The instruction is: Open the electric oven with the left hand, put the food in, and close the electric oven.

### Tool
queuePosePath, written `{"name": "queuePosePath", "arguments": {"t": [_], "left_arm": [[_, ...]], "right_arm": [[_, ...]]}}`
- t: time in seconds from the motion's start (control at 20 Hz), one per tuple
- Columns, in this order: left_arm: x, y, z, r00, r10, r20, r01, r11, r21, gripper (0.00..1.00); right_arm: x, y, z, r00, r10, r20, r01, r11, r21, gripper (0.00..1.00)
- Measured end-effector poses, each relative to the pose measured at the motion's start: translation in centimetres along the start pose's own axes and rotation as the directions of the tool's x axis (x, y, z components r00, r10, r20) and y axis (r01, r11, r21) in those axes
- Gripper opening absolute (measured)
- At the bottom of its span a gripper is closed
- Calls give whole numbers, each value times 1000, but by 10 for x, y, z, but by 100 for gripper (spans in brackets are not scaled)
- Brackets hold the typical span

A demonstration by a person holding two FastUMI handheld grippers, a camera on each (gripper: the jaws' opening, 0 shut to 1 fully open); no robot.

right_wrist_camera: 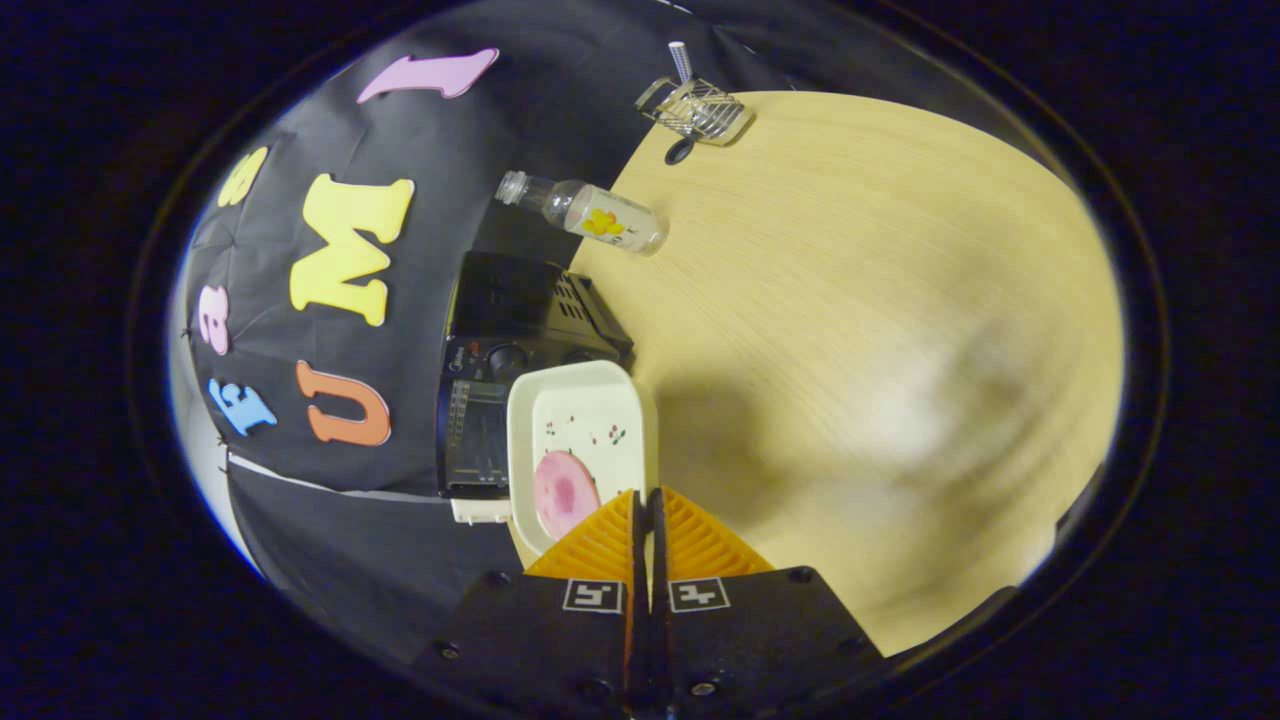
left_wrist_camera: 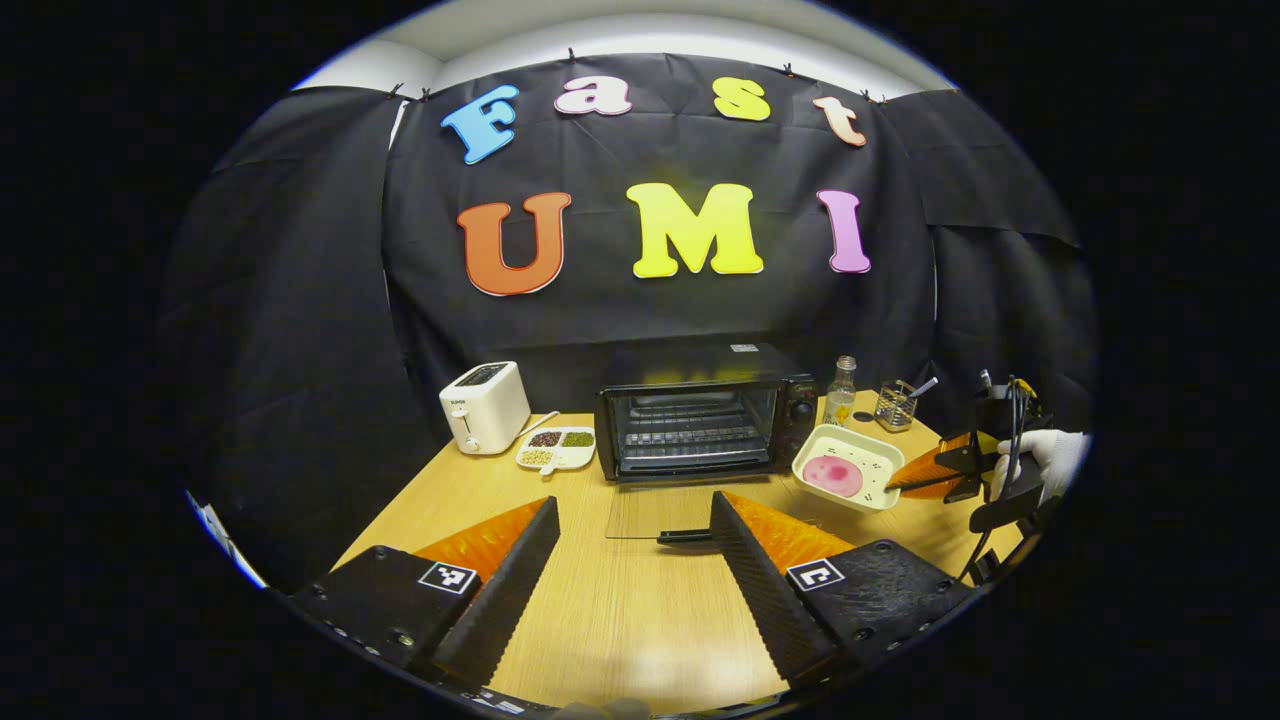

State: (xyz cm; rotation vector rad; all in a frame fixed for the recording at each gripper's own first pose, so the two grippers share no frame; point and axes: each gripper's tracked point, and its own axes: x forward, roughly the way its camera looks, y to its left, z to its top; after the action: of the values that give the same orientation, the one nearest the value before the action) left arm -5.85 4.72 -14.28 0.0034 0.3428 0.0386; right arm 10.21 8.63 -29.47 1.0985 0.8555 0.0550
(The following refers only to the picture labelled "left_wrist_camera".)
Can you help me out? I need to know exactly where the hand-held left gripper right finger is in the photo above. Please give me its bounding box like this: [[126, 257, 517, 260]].
[[708, 490, 976, 691]]

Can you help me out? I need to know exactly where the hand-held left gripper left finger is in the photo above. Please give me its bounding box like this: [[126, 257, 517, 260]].
[[290, 495, 562, 691]]

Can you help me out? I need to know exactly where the white square plate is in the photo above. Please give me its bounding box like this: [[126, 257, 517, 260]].
[[791, 423, 906, 514]]

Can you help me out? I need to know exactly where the pink round food slice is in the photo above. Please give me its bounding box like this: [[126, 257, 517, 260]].
[[802, 455, 864, 499]]

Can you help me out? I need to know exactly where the black electric oven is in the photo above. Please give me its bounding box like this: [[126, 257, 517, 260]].
[[594, 343, 821, 546]]

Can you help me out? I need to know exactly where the clear bottle with yellow label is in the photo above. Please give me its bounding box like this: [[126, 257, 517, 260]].
[[823, 355, 858, 428]]

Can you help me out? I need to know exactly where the white divided dish of beans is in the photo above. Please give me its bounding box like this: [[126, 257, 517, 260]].
[[515, 427, 598, 476]]

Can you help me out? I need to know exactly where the white toaster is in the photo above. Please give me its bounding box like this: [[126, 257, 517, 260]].
[[439, 361, 532, 456]]

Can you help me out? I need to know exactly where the black backdrop cloth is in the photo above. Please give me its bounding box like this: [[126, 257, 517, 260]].
[[160, 52, 1101, 591]]

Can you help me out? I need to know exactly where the metal wire utensil holder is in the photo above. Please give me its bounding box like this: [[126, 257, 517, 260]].
[[875, 379, 919, 433]]

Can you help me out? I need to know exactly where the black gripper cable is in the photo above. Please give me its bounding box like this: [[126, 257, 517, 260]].
[[955, 375, 1041, 586]]

